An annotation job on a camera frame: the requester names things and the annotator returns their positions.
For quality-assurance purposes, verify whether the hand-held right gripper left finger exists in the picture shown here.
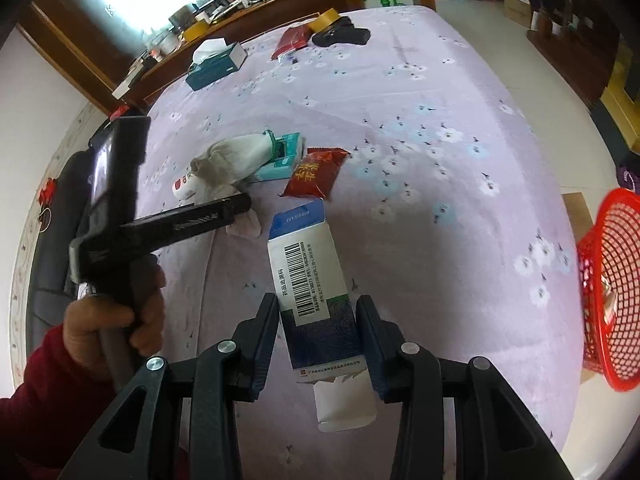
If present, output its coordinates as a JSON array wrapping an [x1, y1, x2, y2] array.
[[85, 292, 281, 480]]

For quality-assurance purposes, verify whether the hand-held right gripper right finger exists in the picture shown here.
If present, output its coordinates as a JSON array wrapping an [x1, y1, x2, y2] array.
[[354, 296, 573, 480]]

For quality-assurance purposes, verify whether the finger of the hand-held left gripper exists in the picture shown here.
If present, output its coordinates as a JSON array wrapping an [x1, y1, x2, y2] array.
[[121, 192, 253, 257]]

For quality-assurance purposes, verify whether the white bottle with red label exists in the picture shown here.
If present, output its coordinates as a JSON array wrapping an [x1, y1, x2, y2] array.
[[171, 170, 202, 199]]

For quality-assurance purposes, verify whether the white cotton glove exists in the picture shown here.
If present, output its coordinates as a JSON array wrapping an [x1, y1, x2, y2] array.
[[189, 130, 279, 196]]

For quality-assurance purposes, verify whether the white blue medicine box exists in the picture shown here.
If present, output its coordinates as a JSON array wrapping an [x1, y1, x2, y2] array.
[[266, 199, 379, 433]]

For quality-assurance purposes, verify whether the teal tissue pack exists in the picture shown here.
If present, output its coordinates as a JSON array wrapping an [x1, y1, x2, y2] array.
[[248, 132, 307, 182]]

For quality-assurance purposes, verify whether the red plastic basket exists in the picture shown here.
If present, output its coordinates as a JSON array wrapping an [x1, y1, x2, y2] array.
[[575, 187, 640, 394]]

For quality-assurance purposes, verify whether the person's red sleeved left forearm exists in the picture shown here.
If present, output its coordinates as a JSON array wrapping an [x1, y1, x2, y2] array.
[[0, 324, 132, 480]]

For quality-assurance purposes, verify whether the person's left hand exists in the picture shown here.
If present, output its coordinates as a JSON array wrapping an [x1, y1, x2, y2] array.
[[64, 262, 167, 367]]

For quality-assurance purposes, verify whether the red snack packet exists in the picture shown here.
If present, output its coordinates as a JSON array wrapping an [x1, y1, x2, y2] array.
[[279, 147, 351, 202]]

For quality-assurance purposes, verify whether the teal tissue box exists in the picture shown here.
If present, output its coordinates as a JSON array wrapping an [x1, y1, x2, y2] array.
[[185, 39, 247, 92]]

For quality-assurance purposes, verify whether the dark red flat packet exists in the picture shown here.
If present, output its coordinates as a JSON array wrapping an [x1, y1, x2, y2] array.
[[270, 23, 314, 61]]

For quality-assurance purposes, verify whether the black case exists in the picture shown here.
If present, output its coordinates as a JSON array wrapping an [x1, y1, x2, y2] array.
[[311, 16, 372, 48]]

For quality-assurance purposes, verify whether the brown tape roll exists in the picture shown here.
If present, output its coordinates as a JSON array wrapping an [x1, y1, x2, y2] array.
[[306, 8, 342, 34]]

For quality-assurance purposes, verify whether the flat cardboard box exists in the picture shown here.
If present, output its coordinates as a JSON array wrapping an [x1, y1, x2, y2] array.
[[560, 191, 597, 243]]

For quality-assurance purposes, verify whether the brown cardboard box with label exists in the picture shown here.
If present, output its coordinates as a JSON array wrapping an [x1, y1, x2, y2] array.
[[502, 0, 535, 29]]

